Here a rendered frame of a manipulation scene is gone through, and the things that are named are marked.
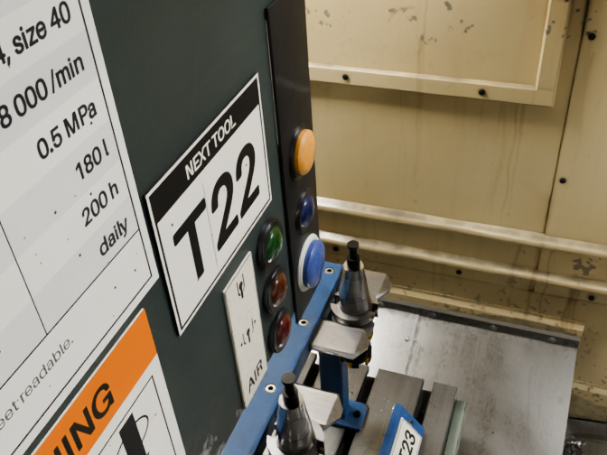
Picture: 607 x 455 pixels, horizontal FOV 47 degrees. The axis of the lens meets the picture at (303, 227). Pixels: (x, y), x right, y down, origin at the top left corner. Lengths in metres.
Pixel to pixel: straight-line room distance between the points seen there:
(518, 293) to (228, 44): 1.13
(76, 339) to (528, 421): 1.21
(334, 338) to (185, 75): 0.67
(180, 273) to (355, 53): 0.90
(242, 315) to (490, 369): 1.09
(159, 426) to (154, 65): 0.14
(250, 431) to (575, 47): 0.70
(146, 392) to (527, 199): 1.01
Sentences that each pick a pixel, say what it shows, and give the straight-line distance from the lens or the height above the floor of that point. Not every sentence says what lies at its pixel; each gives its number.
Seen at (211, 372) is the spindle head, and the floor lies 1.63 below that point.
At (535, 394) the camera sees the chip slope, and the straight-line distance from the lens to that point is 1.40.
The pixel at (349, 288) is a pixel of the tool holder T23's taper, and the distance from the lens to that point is 0.89.
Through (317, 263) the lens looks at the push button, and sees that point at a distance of 0.42.
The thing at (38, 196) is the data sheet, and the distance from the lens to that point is 0.20.
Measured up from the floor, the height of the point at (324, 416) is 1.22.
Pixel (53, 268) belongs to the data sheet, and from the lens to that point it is 0.21.
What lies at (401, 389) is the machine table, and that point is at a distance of 1.26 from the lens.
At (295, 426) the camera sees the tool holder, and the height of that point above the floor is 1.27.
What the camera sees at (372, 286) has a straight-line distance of 0.97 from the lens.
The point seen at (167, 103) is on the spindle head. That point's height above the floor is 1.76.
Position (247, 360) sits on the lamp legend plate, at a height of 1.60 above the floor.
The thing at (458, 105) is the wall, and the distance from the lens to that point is 1.16.
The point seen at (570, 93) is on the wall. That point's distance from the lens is 1.14.
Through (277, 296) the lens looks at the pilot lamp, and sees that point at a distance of 0.38.
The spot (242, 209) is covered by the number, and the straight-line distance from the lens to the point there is 0.32.
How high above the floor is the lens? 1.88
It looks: 38 degrees down
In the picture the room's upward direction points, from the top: 4 degrees counter-clockwise
